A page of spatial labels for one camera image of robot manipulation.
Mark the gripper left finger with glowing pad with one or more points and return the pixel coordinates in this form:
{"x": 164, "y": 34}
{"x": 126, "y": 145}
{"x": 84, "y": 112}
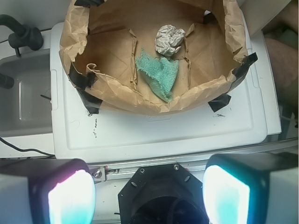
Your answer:
{"x": 46, "y": 191}

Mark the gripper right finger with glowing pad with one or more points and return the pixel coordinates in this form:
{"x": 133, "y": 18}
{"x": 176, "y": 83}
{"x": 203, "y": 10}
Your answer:
{"x": 258, "y": 188}

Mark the teal blue woven cloth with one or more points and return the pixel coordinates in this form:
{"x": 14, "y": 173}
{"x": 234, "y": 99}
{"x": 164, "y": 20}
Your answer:
{"x": 159, "y": 73}

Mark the white plastic container lid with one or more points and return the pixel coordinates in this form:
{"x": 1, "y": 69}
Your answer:
{"x": 120, "y": 136}

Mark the grey toy sink basin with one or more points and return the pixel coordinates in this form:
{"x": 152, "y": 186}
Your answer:
{"x": 25, "y": 109}

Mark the black tape strip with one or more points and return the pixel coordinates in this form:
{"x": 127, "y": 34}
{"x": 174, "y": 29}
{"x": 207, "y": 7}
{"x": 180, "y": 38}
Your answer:
{"x": 241, "y": 71}
{"x": 219, "y": 102}
{"x": 90, "y": 101}

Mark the dark grey toy faucet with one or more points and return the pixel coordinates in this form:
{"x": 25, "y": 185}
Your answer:
{"x": 22, "y": 35}

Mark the crumpled white paper ball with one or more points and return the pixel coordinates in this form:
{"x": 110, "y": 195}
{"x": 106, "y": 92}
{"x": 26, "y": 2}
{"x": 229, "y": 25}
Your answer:
{"x": 168, "y": 40}

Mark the brown paper bag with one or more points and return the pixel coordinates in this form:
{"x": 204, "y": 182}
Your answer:
{"x": 101, "y": 40}

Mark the aluminium rail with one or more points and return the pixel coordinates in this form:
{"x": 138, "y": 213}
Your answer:
{"x": 144, "y": 169}

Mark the black octagonal mount plate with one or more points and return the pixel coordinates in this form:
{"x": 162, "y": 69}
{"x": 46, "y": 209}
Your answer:
{"x": 154, "y": 200}

